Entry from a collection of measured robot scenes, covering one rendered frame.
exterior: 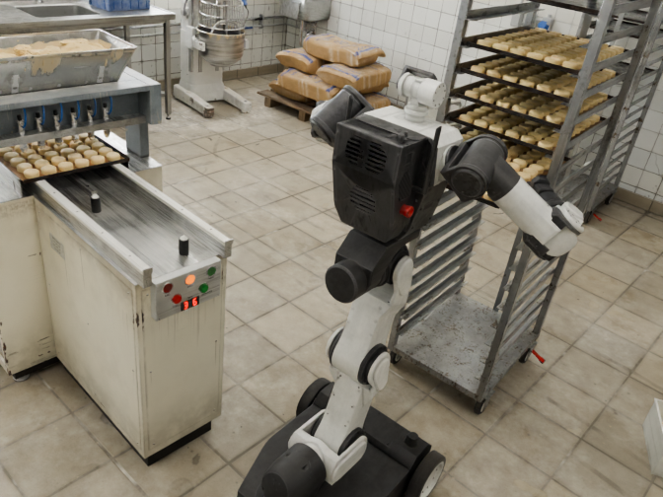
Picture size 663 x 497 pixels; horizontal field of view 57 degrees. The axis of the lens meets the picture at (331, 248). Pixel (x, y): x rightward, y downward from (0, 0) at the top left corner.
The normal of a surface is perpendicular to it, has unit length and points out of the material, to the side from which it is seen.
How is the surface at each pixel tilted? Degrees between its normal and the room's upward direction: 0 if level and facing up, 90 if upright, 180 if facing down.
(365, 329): 73
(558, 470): 0
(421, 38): 90
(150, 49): 90
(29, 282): 90
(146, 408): 90
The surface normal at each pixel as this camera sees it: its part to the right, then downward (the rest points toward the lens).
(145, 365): 0.71, 0.43
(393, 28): -0.67, 0.31
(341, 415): -0.57, 0.08
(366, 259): -0.35, -0.38
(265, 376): 0.12, -0.85
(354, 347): -0.48, -0.15
